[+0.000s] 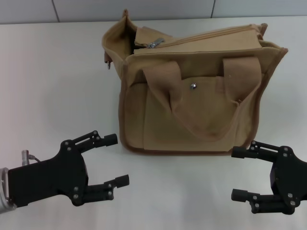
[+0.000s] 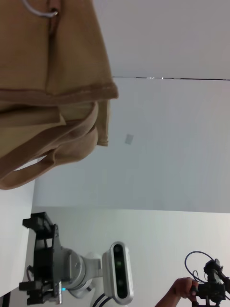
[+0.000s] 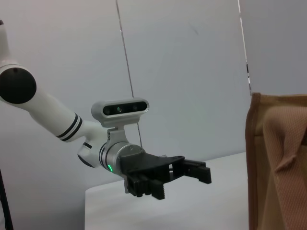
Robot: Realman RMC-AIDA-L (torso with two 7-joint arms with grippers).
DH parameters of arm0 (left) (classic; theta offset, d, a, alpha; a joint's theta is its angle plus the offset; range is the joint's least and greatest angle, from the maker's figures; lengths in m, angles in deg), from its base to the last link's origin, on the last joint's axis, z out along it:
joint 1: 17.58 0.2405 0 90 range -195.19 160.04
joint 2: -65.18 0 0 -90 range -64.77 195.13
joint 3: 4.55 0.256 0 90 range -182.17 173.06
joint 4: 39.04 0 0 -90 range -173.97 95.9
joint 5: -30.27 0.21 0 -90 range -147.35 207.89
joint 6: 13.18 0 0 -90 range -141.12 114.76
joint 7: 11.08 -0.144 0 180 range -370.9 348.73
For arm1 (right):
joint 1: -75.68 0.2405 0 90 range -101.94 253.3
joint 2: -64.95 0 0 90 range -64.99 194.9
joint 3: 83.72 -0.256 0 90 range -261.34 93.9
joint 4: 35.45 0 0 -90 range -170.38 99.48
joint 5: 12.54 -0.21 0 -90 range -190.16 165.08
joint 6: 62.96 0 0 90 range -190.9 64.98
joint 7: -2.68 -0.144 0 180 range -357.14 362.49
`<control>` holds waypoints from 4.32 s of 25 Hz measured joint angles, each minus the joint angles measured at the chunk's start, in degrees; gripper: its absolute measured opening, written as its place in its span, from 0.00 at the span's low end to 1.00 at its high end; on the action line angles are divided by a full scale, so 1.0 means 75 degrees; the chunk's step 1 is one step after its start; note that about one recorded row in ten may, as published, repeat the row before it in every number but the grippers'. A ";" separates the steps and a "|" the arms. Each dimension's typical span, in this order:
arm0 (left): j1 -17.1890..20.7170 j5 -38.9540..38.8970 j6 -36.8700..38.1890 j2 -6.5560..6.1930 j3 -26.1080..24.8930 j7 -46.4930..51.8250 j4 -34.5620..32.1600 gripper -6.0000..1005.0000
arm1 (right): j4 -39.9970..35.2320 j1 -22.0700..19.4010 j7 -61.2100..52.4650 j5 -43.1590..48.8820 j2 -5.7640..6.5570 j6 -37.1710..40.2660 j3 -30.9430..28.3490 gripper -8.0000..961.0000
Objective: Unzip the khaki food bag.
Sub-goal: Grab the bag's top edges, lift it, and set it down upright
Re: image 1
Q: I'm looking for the left gripper connector cable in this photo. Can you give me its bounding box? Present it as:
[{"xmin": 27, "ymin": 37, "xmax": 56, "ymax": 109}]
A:
[{"xmin": 21, "ymin": 149, "xmax": 41, "ymax": 166}]

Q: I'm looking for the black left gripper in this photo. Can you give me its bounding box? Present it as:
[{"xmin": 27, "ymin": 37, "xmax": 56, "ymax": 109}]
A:
[{"xmin": 8, "ymin": 130, "xmax": 130, "ymax": 208}]

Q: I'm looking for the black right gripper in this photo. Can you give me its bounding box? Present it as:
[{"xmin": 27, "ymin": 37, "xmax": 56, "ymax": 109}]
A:
[{"xmin": 231, "ymin": 140, "xmax": 307, "ymax": 215}]

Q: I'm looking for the khaki canvas food bag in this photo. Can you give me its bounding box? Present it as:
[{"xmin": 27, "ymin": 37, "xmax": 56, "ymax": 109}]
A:
[{"xmin": 100, "ymin": 9, "xmax": 288, "ymax": 156}]

